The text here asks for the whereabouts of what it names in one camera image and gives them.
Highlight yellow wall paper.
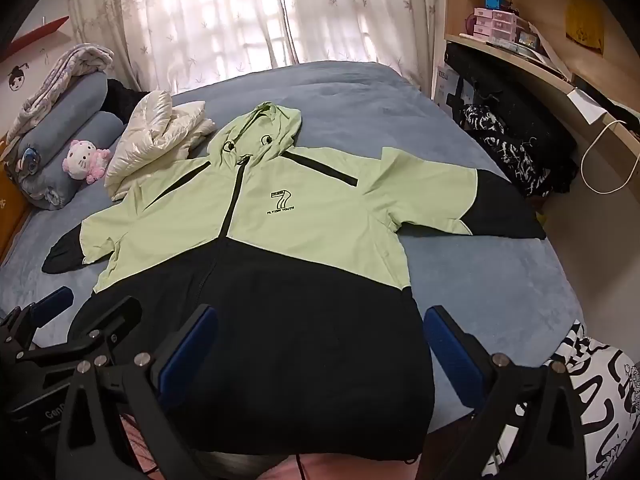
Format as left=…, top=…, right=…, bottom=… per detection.
left=565, top=0, right=606, bottom=53

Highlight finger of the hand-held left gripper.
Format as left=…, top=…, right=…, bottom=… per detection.
left=0, top=286, right=76, bottom=356
left=15, top=296, right=143, bottom=366

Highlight floral quilt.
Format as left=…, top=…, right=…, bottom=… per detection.
left=7, top=44, right=116, bottom=143

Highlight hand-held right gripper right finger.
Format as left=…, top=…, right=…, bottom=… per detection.
left=422, top=305, right=588, bottom=480

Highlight white puffer jacket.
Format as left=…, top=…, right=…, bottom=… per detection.
left=104, top=89, right=217, bottom=201

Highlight white cable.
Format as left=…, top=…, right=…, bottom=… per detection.
left=580, top=120, right=640, bottom=195

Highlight black and white patterned cloth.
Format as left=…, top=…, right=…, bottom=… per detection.
left=457, top=104, right=556, bottom=196

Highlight orange wooden furniture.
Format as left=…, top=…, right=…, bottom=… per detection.
left=0, top=135, right=31, bottom=261

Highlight pink cat plush toy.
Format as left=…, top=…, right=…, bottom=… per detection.
left=61, top=139, right=112, bottom=185

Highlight white paper sheet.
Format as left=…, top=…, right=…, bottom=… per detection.
left=567, top=87, right=608, bottom=123

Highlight cartoon wall sticker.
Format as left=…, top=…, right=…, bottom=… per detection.
left=7, top=62, right=31, bottom=92

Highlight white sheer curtain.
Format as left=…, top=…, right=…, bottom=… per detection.
left=65, top=0, right=301, bottom=95
left=280, top=0, right=447, bottom=92

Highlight pink drawer organizer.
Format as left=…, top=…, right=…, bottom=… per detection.
left=472, top=6, right=531, bottom=41

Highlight black and white printed pants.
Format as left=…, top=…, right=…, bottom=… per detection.
left=492, top=320, right=640, bottom=480

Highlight blue bed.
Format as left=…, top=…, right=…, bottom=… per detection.
left=0, top=60, right=586, bottom=436

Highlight black fluffy cloth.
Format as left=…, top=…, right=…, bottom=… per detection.
left=102, top=79, right=151, bottom=121

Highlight white cardboard box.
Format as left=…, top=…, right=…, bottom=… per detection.
left=432, top=62, right=476, bottom=111

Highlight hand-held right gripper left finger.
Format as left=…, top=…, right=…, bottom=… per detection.
left=55, top=304, right=219, bottom=480

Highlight green and black hooded jacket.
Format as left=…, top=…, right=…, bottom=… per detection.
left=42, top=101, right=547, bottom=453

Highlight red wall decoration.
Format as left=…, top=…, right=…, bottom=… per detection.
left=7, top=16, right=70, bottom=53

